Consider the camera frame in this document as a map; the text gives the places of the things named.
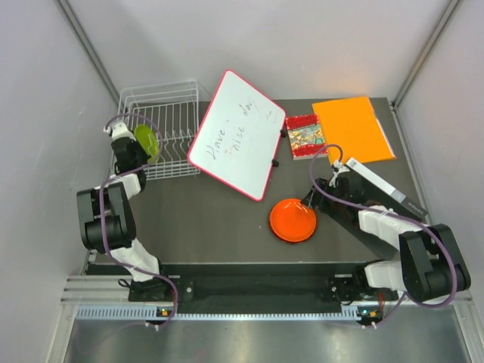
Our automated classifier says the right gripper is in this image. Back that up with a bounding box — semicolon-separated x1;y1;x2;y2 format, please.
301;178;348;216

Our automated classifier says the lime green plate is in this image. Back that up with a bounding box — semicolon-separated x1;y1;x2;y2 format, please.
134;125;160;163

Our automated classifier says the orange plate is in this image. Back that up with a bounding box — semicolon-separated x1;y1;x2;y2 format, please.
268;198;317;244

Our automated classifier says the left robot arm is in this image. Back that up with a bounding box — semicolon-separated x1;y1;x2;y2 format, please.
76;137;172;300

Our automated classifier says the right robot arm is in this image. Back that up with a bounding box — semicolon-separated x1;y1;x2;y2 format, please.
302;171;471;303

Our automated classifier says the black box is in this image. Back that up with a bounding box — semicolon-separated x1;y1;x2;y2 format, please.
310;157;428;262

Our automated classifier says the orange folder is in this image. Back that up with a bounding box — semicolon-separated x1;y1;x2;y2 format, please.
312;96;396;163

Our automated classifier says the red patterned paperback book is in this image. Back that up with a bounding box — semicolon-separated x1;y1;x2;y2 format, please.
285;114;325;160

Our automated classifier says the pink framed whiteboard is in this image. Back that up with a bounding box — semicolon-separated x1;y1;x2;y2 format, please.
188;70;286;201

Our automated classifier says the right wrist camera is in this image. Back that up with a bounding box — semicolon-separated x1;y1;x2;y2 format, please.
329;160;351;188

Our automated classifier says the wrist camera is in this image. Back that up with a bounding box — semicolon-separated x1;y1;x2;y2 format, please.
104;121;135;141
329;160;351;188

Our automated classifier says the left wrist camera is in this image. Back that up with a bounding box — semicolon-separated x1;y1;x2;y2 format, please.
104;121;135;141

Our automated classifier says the white wire dish rack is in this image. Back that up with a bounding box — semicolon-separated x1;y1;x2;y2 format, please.
118;80;200;181

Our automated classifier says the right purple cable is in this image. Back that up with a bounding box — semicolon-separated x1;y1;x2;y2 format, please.
309;144;459;328

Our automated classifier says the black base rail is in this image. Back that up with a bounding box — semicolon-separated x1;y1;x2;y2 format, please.
87;262;398;313

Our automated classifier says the grey cable duct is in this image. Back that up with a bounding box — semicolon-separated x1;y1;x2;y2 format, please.
76;305;378;321

